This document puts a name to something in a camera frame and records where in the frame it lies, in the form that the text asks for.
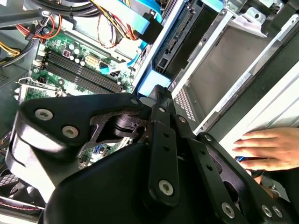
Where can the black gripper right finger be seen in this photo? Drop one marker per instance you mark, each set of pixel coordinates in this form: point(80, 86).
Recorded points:
point(210, 177)

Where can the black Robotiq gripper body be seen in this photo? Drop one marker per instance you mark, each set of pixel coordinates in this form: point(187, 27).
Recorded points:
point(105, 191)

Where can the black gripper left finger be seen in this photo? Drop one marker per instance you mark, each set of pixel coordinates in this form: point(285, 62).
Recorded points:
point(70, 109)

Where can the bare person's hand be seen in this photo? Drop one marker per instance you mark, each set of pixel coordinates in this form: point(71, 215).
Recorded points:
point(268, 149)

